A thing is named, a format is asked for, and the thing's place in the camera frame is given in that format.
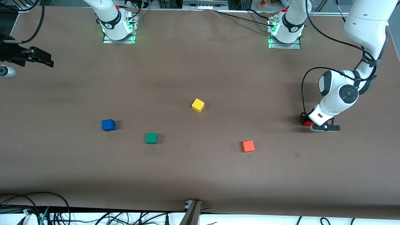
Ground orange block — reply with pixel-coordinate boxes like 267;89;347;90
241;140;255;153

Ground blue block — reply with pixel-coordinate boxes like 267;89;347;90
102;119;116;132

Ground yellow block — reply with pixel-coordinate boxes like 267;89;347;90
192;98;205;113

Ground white power strip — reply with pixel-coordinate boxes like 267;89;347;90
182;0;229;10

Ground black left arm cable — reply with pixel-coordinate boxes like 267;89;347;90
301;0;380;118

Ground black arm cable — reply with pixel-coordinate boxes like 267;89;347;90
301;0;380;118
2;0;45;43

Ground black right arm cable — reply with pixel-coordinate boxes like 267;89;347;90
2;0;45;43

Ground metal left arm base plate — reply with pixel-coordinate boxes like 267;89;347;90
268;37;302;50

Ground black left forearm strap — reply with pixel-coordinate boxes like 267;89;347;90
362;54;381;67

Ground aluminium frame rail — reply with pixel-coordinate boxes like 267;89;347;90
308;11;347;17

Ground short black base cable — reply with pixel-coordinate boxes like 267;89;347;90
248;9;273;20

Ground long black base cable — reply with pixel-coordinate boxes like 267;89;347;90
213;9;277;29

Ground black looped cable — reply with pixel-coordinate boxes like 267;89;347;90
0;192;72;225

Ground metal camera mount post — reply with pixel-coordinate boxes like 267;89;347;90
180;200;202;225

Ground green cable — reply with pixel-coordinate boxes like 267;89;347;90
39;206;50;225

